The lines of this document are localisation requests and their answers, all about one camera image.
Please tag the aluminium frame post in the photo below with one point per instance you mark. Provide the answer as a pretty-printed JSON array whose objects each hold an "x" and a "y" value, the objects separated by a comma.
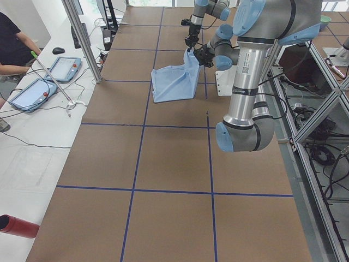
[{"x": 74, "y": 19}]

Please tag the blue teach pendant near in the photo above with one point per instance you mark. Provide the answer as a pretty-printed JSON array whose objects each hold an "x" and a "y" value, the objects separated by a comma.
[{"x": 34, "y": 95}]

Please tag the blue teach pendant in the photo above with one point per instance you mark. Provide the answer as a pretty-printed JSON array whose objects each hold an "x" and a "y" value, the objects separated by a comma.
[
  {"x": 65, "y": 68},
  {"x": 34, "y": 95}
]

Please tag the seated person dark shirt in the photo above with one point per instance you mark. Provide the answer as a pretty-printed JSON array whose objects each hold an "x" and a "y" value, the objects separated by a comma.
[{"x": 16, "y": 48}]

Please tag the blue teach pendant far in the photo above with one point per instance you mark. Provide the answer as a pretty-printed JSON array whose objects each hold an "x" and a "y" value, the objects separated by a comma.
[{"x": 65, "y": 68}]

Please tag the light blue t-shirt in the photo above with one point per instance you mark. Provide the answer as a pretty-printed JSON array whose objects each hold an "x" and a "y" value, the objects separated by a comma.
[{"x": 176, "y": 82}]

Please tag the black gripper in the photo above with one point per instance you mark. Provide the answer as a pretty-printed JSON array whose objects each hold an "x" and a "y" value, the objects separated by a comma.
[
  {"x": 203, "y": 54},
  {"x": 194, "y": 29}
]

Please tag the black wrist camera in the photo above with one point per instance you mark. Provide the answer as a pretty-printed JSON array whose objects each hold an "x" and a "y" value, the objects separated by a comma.
[{"x": 185, "y": 22}]

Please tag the black computer mouse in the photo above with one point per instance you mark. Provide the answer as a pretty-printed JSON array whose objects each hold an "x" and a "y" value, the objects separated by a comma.
[{"x": 58, "y": 50}]

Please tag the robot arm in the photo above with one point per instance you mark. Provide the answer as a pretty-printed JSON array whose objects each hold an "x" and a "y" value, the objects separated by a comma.
[
  {"x": 217, "y": 9},
  {"x": 257, "y": 25}
]

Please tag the red cylinder bottle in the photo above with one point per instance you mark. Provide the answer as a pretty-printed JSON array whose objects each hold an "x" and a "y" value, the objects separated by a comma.
[{"x": 18, "y": 227}]

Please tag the metal rod green handle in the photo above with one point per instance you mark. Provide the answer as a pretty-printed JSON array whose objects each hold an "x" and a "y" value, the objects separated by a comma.
[{"x": 70, "y": 102}]

